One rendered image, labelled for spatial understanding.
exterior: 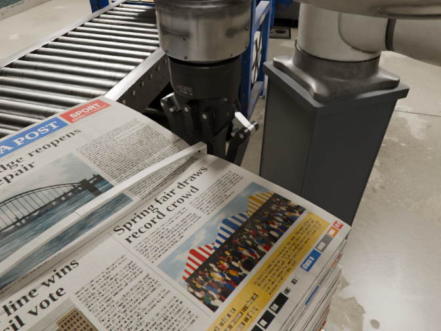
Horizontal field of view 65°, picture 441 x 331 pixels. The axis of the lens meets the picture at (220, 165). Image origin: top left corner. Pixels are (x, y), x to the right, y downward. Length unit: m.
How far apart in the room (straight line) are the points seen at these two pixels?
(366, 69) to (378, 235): 1.25
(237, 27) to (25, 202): 0.25
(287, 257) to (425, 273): 1.51
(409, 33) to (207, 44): 0.35
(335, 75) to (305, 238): 0.40
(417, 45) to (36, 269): 0.54
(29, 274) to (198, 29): 0.24
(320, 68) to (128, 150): 0.39
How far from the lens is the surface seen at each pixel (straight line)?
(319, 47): 0.65
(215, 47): 0.32
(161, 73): 1.34
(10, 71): 1.41
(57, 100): 1.14
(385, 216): 1.93
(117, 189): 0.33
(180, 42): 0.33
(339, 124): 0.68
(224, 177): 0.35
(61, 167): 0.40
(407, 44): 0.60
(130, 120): 0.45
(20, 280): 0.31
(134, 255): 0.30
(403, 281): 1.71
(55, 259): 0.31
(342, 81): 0.66
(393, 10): 0.23
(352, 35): 0.62
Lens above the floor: 1.29
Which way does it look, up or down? 39 degrees down
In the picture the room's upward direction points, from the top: straight up
